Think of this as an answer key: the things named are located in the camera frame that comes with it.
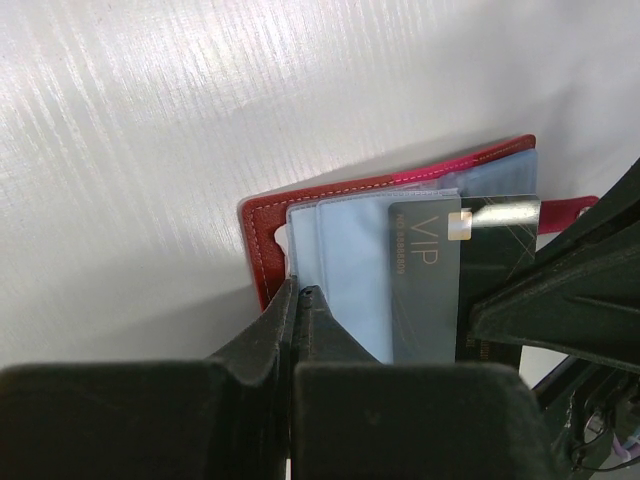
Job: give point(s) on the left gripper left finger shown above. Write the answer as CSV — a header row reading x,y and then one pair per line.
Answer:
x,y
221,417

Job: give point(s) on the red leather card holder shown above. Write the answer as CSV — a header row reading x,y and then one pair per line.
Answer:
x,y
336,236

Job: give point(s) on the black VIP card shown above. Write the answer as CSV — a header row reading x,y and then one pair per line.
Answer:
x,y
445,255

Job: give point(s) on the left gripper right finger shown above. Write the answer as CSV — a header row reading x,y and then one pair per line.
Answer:
x,y
354,418

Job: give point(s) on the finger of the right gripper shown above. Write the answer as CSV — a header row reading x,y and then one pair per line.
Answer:
x,y
590,225
585,304

